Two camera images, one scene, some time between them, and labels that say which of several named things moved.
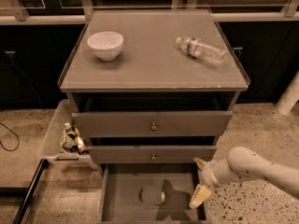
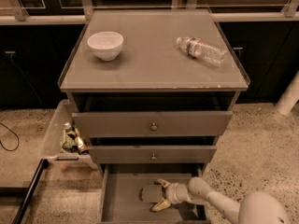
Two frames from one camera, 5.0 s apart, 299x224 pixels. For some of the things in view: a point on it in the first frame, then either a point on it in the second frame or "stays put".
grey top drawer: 155,123 stays put
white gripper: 207,174 → 171,192
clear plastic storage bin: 65,145 stays put
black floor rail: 27,198 stays put
